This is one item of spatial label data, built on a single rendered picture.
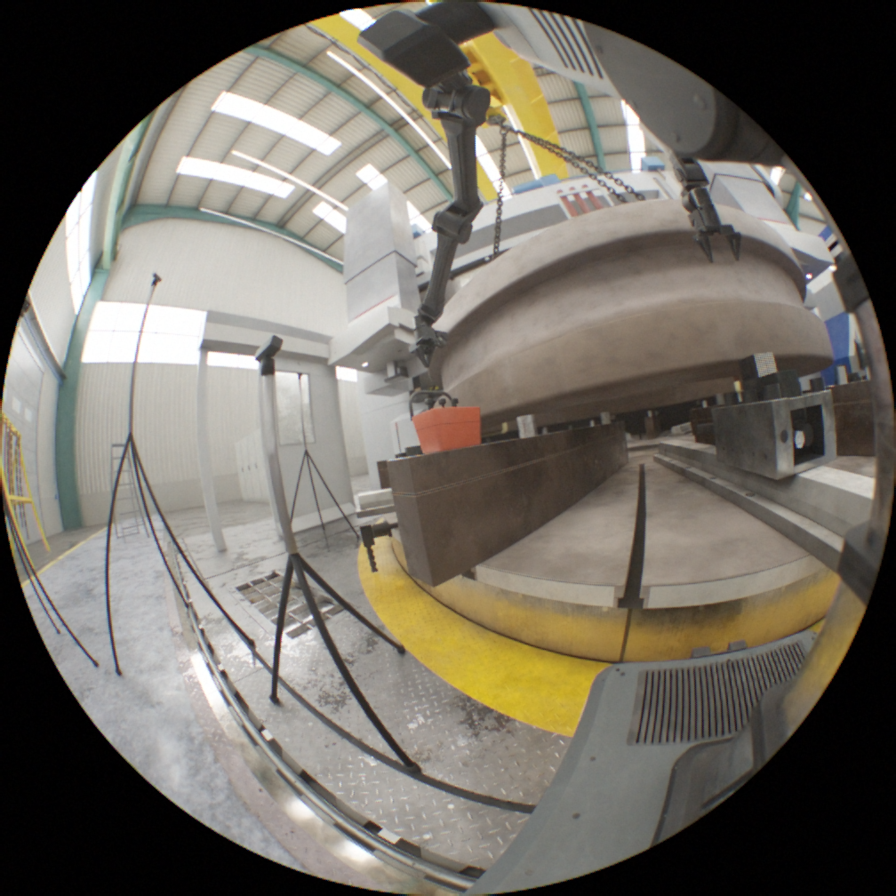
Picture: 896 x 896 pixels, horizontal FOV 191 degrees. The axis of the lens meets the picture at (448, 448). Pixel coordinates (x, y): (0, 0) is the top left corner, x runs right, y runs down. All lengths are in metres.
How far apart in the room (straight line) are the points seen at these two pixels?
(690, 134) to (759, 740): 0.43
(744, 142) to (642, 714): 0.59
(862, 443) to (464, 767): 2.17
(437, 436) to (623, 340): 0.87
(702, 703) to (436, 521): 0.74
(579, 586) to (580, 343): 0.96
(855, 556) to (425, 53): 0.60
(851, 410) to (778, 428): 1.20
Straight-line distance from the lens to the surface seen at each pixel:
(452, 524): 0.78
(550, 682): 0.88
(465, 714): 0.83
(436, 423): 0.77
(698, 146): 0.24
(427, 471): 0.72
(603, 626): 0.83
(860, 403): 2.05
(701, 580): 0.73
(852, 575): 0.24
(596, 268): 1.54
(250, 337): 3.65
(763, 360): 1.17
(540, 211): 8.00
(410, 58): 0.48
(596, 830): 0.44
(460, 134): 0.66
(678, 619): 0.81
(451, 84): 0.59
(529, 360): 1.36
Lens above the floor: 0.69
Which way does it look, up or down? level
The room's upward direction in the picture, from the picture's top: 9 degrees counter-clockwise
